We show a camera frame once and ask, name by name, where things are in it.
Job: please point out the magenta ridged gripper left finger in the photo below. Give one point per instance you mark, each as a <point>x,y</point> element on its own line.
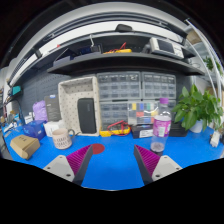
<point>72,167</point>

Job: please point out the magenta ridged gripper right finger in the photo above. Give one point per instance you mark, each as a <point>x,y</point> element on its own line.
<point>152,166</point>

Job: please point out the red round coaster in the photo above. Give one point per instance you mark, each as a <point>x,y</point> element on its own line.
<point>98,148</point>

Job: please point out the beige patterned ceramic mug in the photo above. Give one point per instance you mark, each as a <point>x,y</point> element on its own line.
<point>62,138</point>

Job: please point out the blue table mat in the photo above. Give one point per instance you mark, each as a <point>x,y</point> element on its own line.
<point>116,167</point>

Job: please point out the clear bottle purple label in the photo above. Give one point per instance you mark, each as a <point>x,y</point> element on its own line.
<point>161,127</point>

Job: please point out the black flat box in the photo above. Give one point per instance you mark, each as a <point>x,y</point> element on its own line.
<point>143,131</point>

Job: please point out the white round container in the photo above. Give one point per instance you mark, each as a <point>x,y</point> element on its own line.
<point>54,128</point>

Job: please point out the yellow multimeter with leads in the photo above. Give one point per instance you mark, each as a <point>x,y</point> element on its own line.
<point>120,128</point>

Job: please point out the blue plastic box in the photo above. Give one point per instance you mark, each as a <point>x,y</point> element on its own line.
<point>35,129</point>

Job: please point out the brown cardboard box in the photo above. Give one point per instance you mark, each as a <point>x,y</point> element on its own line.
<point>25,146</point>

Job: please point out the black rectangular speaker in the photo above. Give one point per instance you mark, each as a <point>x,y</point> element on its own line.
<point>86,114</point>

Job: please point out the dark grey product box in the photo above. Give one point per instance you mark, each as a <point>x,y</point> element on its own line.
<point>52,107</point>

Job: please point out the purple plastic bag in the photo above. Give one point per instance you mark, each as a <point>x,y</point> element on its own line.
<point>39,110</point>

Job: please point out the green potted plant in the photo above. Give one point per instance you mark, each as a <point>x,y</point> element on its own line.
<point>195,106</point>

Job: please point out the white pegboard tray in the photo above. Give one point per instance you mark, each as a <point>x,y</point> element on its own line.
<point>69,92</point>

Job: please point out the grey parts drawer cabinet right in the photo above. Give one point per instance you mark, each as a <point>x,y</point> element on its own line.
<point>154,87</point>

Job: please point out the grey parts drawer cabinet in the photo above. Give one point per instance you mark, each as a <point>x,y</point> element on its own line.
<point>154,87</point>
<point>116,89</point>

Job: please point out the grey parts drawer cabinet left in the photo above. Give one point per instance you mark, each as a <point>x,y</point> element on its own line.
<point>116,89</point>

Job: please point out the white oscilloscope on shelf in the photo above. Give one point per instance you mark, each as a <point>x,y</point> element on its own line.
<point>166,48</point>

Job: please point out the yellow tool on shelf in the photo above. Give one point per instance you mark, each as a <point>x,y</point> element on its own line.
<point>122,49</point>

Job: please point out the black wall shelf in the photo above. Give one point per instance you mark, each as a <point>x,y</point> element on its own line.
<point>123,61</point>

